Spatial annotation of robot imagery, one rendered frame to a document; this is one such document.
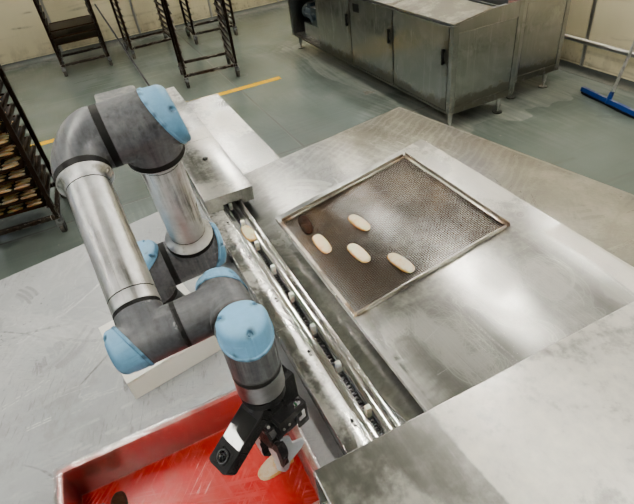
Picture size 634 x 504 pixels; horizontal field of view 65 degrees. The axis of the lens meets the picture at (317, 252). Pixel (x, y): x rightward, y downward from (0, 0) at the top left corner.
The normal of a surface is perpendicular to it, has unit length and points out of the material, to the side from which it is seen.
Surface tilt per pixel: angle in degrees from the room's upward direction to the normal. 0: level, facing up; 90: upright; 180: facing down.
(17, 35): 90
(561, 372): 0
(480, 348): 10
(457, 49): 90
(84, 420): 0
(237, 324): 0
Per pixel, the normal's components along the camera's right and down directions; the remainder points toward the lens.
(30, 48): 0.43, 0.53
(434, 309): -0.26, -0.70
